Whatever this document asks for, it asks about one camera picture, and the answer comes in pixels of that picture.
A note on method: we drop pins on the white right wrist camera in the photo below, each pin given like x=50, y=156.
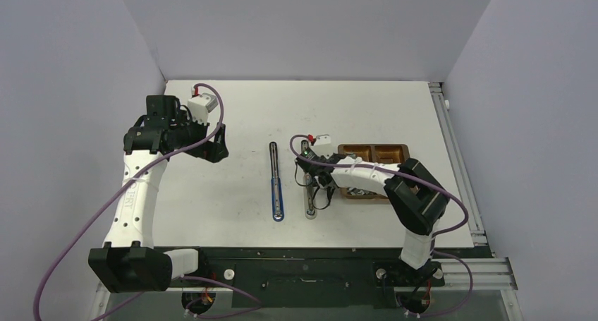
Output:
x=321, y=145

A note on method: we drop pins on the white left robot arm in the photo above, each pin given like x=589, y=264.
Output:
x=128, y=261

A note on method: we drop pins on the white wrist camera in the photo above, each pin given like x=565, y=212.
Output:
x=321, y=145
x=201, y=106

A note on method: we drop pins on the brown wooden tray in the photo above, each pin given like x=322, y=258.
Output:
x=381, y=153

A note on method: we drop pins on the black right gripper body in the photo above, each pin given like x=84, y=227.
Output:
x=329, y=155

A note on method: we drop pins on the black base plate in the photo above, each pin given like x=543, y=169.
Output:
x=310, y=277

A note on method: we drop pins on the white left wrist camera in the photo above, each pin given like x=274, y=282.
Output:
x=201, y=106

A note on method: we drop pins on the aluminium rail frame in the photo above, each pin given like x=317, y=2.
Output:
x=228, y=204

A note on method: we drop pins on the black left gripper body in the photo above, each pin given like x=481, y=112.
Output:
x=188, y=132

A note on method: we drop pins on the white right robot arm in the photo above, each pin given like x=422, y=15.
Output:
x=417, y=199

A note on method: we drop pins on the pile of grey staples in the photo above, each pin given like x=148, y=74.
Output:
x=356, y=193

